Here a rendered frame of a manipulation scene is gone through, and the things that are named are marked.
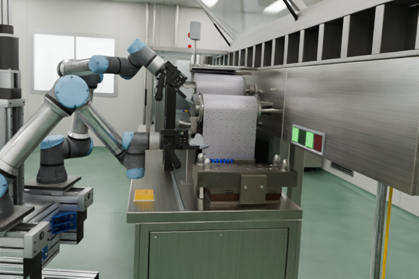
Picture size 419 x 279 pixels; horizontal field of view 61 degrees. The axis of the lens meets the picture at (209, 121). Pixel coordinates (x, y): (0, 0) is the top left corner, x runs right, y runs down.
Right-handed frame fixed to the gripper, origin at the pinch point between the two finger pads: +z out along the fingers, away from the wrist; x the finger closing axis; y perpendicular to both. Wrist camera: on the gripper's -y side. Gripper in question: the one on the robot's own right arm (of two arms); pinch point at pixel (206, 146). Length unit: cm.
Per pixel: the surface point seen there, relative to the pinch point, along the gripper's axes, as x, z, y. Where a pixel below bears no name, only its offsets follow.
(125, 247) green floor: 136, -39, -109
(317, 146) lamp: -42, 29, 8
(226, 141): -0.2, 8.6, 2.3
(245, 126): -0.3, 16.6, 9.3
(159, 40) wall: 556, -3, 104
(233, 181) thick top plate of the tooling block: -20.0, 7.5, -9.6
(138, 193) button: -12.5, -28.3, -16.6
